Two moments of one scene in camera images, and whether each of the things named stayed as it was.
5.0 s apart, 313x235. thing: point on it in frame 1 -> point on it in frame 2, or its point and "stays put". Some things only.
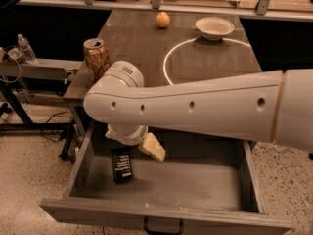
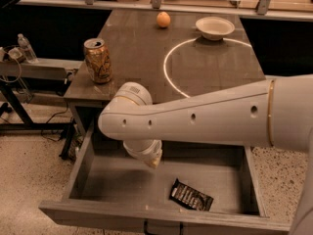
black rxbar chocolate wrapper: [121, 164] -> [190, 196]
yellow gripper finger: [152, 146] -> [155, 163]
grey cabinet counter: [169, 46] stays put
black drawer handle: [149, 232] stays put
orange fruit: [162, 20] stays put
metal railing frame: [155, 3] stays put
